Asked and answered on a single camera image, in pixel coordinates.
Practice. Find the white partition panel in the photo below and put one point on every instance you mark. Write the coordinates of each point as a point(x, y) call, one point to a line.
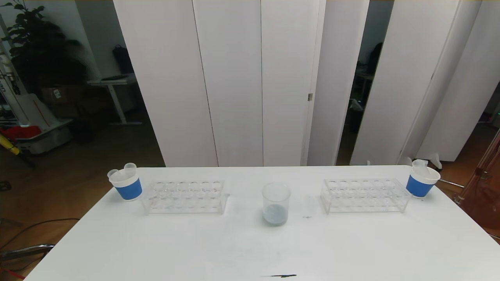
point(336, 78)
point(402, 78)
point(472, 97)
point(440, 78)
point(164, 78)
point(234, 78)
point(287, 78)

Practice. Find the test tube with blue pigment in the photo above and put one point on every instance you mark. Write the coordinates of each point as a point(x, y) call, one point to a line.
point(113, 173)

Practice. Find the paper cup with blue band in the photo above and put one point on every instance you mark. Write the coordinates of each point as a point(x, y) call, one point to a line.
point(129, 189)
point(418, 187)

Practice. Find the clear acrylic test tube rack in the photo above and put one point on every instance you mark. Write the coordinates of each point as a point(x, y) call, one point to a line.
point(191, 195)
point(361, 195)

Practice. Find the white machine base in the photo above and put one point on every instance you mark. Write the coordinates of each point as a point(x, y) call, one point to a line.
point(43, 117)

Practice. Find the brown metal stand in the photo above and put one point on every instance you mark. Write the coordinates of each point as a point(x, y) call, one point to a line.
point(484, 207)

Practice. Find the grey metal rod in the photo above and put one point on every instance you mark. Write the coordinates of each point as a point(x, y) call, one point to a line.
point(451, 182)

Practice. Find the test tube with pale yellow pigment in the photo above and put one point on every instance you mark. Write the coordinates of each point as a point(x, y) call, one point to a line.
point(425, 168)

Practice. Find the dark green potted plant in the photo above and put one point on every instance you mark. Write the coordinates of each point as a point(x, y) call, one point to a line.
point(35, 47)

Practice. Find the yellow tool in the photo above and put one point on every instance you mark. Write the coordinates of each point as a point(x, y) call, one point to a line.
point(9, 144)

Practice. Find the clear plastic beaker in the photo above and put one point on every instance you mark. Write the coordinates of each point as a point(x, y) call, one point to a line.
point(276, 216)

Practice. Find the white partition foot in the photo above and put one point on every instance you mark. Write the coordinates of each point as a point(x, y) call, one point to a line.
point(433, 159)

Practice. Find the metal chair leg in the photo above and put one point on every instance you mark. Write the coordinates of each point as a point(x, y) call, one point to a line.
point(31, 249)

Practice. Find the white standing desk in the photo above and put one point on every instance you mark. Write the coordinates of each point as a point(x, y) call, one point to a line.
point(113, 81)

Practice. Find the test tube with red pigment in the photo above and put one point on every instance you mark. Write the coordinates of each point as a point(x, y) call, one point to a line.
point(416, 163)
point(129, 168)

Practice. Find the black backpack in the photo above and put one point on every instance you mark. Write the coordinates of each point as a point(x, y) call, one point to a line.
point(122, 59)

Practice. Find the white machine column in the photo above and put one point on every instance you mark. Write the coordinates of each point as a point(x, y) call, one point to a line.
point(9, 86)

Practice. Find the brown cardboard box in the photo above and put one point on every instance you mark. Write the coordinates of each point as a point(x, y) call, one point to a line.
point(58, 95)

